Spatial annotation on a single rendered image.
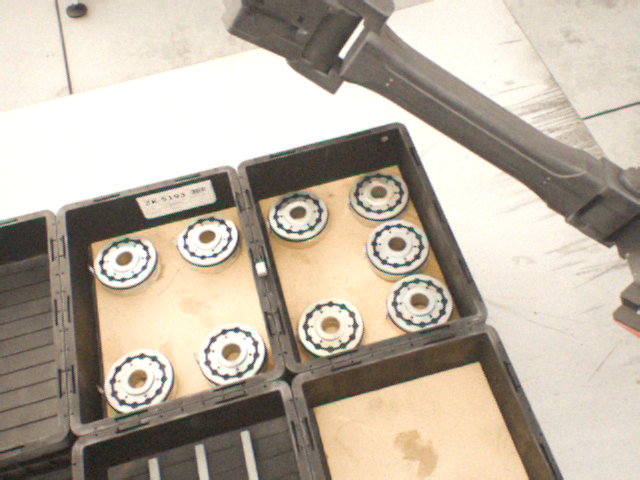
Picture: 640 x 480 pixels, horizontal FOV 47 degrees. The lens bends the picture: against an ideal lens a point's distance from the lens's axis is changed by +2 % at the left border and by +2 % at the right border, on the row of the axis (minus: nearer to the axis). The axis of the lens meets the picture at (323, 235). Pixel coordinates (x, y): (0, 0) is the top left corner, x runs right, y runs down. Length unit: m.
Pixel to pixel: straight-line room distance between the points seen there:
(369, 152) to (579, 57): 1.59
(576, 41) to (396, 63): 2.09
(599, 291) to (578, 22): 1.66
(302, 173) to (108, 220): 0.34
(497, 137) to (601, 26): 2.11
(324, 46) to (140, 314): 0.63
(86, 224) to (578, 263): 0.87
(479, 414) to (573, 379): 0.24
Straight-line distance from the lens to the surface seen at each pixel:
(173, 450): 1.14
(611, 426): 1.29
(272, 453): 1.11
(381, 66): 0.77
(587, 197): 0.86
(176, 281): 1.25
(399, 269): 1.18
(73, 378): 1.13
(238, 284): 1.23
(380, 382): 1.11
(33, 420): 1.23
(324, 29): 0.76
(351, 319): 1.14
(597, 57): 2.79
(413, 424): 1.11
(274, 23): 0.75
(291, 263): 1.23
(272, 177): 1.27
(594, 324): 1.36
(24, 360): 1.28
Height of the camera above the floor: 1.88
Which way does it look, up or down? 57 degrees down
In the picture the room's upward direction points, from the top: 8 degrees counter-clockwise
